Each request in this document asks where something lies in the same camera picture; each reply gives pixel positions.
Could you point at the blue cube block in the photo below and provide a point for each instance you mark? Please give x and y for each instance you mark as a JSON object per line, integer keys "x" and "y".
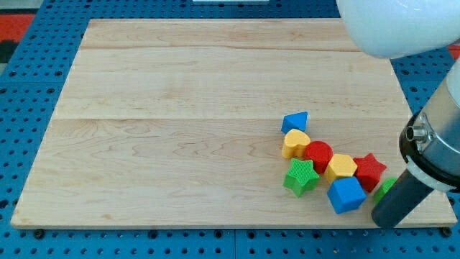
{"x": 346, "y": 194}

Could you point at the yellow heart block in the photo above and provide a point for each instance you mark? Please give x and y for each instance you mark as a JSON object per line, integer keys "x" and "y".
{"x": 294, "y": 144}

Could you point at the red circle block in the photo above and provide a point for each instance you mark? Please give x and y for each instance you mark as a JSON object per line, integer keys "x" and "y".
{"x": 320, "y": 153}

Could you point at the wooden board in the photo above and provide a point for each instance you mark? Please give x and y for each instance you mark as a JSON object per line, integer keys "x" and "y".
{"x": 175, "y": 124}

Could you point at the green circle block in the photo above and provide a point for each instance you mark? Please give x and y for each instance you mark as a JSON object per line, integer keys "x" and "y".
{"x": 383, "y": 189}

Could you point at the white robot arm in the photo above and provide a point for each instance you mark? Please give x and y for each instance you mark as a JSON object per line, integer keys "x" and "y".
{"x": 429, "y": 143}

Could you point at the yellow hexagon block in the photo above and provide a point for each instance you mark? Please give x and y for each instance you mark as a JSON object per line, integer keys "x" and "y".
{"x": 339, "y": 166}

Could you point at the red star block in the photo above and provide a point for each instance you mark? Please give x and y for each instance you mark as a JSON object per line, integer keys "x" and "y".
{"x": 369, "y": 171}

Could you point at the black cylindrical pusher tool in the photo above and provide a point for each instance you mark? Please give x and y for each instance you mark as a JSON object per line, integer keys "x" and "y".
{"x": 405, "y": 194}

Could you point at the green star block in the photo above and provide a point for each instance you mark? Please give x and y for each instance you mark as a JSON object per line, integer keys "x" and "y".
{"x": 301, "y": 176}

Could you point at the blue triangle block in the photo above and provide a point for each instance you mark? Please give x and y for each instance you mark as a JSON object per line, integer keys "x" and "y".
{"x": 296, "y": 121}

